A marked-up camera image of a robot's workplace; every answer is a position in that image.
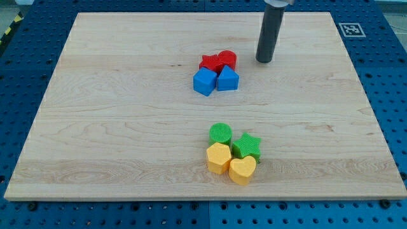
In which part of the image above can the yellow hexagon block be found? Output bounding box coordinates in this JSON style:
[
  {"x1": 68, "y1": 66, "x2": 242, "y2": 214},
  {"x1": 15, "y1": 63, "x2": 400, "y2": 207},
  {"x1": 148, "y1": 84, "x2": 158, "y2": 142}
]
[{"x1": 206, "y1": 142, "x2": 231, "y2": 174}]

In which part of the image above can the white fiducial marker tag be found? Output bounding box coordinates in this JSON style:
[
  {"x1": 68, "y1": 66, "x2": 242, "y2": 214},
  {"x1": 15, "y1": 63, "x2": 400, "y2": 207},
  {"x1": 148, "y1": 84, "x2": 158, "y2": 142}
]
[{"x1": 339, "y1": 22, "x2": 366, "y2": 38}]

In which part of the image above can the green cylinder block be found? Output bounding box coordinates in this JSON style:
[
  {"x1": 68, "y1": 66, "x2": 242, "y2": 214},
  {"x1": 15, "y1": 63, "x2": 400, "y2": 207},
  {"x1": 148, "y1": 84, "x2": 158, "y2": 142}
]
[{"x1": 209, "y1": 123, "x2": 233, "y2": 146}]

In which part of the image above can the red star block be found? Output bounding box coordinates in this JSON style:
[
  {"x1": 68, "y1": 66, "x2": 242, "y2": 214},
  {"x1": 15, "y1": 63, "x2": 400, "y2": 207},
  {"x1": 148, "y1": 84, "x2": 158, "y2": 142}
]
[{"x1": 199, "y1": 54, "x2": 224, "y2": 74}]

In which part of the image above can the blue cube block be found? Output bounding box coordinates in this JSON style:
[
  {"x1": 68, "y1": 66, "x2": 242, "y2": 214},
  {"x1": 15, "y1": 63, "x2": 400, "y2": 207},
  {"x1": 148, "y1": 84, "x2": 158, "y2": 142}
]
[{"x1": 193, "y1": 67, "x2": 217, "y2": 97}]

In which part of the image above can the blue triangle block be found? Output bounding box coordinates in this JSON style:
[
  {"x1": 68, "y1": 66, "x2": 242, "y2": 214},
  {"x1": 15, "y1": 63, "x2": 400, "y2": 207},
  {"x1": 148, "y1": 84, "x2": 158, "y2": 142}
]
[{"x1": 217, "y1": 66, "x2": 240, "y2": 91}]

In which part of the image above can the red cylinder block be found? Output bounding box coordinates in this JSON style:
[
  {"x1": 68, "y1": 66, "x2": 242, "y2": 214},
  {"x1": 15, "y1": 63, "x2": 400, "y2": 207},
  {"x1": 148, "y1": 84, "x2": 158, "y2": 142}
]
[{"x1": 217, "y1": 50, "x2": 237, "y2": 70}]

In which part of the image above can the yellow heart block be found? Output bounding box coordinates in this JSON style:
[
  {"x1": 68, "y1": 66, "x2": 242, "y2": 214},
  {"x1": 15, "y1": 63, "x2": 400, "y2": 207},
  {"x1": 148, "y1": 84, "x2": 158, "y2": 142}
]
[{"x1": 228, "y1": 156, "x2": 257, "y2": 186}]

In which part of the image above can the wooden board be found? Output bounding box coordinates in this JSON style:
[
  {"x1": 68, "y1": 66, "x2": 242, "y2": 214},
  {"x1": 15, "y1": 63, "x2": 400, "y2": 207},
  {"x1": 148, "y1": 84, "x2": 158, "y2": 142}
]
[{"x1": 4, "y1": 12, "x2": 406, "y2": 202}]

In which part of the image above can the green star block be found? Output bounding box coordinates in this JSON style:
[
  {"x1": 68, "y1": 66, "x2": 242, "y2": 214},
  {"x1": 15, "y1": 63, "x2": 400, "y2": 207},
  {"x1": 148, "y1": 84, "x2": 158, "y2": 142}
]
[{"x1": 231, "y1": 132, "x2": 261, "y2": 163}]

